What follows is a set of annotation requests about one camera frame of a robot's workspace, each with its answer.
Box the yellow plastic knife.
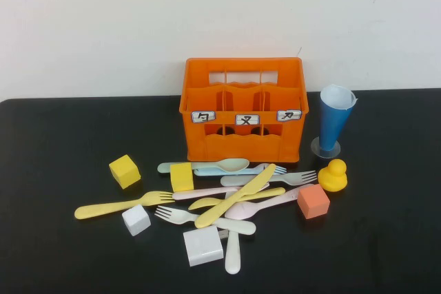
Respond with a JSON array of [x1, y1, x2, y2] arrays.
[[194, 163, 277, 229]]

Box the white plastic fork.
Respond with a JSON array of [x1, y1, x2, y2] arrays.
[[154, 205, 257, 236]]

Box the yellow plastic fork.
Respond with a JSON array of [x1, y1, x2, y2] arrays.
[[74, 191, 176, 220]]

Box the orange plastic cutlery holder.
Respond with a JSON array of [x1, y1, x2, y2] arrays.
[[178, 56, 310, 163]]

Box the paper label spoon character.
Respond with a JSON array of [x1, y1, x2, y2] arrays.
[[191, 110, 217, 125]]

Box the paper label fork character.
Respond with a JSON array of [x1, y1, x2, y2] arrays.
[[235, 114, 260, 127]]

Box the pale green plastic spoon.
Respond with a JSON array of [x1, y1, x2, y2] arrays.
[[157, 158, 251, 174]]

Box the light blue plastic fork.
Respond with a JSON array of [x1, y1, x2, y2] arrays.
[[192, 162, 287, 177]]

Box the tall yellow foam block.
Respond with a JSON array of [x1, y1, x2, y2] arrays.
[[170, 162, 195, 193]]

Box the pink plastic fork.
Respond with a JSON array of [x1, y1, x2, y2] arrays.
[[172, 182, 271, 201]]

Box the paper label knife character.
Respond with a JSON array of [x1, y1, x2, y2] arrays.
[[276, 109, 303, 123]]

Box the yellow plastic spoon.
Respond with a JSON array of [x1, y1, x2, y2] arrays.
[[187, 187, 287, 211]]

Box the pink plastic spoon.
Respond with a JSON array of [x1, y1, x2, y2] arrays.
[[224, 183, 314, 221]]

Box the grey beige plastic fork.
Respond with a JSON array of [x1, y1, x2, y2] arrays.
[[220, 169, 318, 187]]

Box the yellow foam cube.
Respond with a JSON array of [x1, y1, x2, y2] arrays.
[[108, 154, 142, 190]]

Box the blue paper cone cup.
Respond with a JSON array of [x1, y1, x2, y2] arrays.
[[319, 83, 358, 152]]

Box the orange foam cube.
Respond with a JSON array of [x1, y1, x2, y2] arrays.
[[296, 183, 331, 220]]

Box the large white block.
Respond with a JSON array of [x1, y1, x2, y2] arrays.
[[182, 225, 229, 267]]

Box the yellow rubber duck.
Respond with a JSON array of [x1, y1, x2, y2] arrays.
[[317, 158, 348, 193]]

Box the white foam cube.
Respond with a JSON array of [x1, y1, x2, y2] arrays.
[[121, 204, 152, 237]]

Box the white plastic knife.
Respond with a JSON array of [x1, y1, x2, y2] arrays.
[[224, 190, 243, 275]]

